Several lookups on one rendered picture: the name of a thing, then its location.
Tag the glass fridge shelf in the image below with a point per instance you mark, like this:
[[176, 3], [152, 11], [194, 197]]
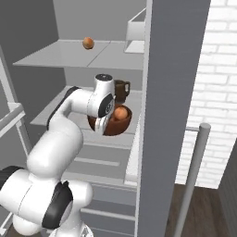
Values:
[[129, 102], [71, 55]]

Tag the orange onion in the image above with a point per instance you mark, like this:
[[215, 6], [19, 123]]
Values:
[[120, 114]]

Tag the grey fridge drawer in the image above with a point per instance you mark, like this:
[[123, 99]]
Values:
[[114, 213], [105, 160]]

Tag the grey fridge cabinet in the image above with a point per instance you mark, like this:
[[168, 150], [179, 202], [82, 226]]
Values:
[[40, 24]]

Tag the dark brown mug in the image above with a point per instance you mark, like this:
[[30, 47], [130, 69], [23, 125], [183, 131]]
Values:
[[121, 89]]

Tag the white door bin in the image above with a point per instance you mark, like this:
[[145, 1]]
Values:
[[133, 160], [135, 31]]

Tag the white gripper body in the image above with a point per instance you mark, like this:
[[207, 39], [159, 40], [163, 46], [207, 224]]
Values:
[[100, 125]]

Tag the brown bowl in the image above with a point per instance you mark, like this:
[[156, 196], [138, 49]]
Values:
[[118, 126]]

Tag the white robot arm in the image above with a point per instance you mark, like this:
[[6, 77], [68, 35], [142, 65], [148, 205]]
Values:
[[55, 145]]

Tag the orange round fruit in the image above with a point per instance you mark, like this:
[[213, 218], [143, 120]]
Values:
[[88, 43]]

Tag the grey fridge door with rail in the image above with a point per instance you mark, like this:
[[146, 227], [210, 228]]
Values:
[[9, 114]]

